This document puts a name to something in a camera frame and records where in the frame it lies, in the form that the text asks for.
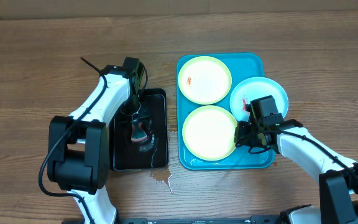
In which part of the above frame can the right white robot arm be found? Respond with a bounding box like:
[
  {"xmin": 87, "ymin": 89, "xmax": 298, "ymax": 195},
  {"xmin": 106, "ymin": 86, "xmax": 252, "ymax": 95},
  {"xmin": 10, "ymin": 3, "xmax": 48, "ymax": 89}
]
[{"xmin": 234, "ymin": 119, "xmax": 358, "ymax": 223}]

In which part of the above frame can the light blue plate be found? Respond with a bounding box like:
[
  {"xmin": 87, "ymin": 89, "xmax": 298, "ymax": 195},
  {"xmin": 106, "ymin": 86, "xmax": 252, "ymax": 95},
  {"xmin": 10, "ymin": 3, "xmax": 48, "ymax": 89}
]
[{"xmin": 229, "ymin": 77, "xmax": 289, "ymax": 121}]

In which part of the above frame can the black water tray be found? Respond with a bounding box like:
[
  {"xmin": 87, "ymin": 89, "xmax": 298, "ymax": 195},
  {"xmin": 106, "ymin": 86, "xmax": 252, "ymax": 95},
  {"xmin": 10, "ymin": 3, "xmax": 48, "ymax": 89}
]
[{"xmin": 109, "ymin": 88, "xmax": 168, "ymax": 170}]

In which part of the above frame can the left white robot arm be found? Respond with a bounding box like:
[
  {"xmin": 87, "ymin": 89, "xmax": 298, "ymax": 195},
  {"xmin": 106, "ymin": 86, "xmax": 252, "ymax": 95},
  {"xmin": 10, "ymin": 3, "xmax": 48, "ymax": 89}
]
[{"xmin": 39, "ymin": 58, "xmax": 147, "ymax": 223}]

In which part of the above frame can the teal plastic serving tray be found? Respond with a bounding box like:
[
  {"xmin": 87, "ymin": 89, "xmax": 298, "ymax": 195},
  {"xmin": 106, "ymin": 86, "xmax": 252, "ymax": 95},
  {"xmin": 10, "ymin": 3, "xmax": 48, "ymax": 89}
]
[{"xmin": 177, "ymin": 52, "xmax": 275, "ymax": 170}]

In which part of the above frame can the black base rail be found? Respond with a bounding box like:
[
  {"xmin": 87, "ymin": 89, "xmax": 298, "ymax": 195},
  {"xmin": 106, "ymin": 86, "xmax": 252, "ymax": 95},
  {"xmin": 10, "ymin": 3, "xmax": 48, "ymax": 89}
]
[{"xmin": 61, "ymin": 215, "xmax": 291, "ymax": 224}]

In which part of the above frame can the green and orange sponge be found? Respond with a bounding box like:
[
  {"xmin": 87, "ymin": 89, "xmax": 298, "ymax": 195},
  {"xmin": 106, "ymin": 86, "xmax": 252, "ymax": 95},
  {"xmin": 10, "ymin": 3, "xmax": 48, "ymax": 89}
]
[{"xmin": 131, "ymin": 122, "xmax": 149, "ymax": 143}]

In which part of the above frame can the yellow plate tray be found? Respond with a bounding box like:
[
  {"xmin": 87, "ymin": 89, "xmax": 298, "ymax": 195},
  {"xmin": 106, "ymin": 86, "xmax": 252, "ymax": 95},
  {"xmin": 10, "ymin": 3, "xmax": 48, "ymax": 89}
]
[
  {"xmin": 177, "ymin": 56, "xmax": 232, "ymax": 105},
  {"xmin": 182, "ymin": 105, "xmax": 237, "ymax": 161}
]

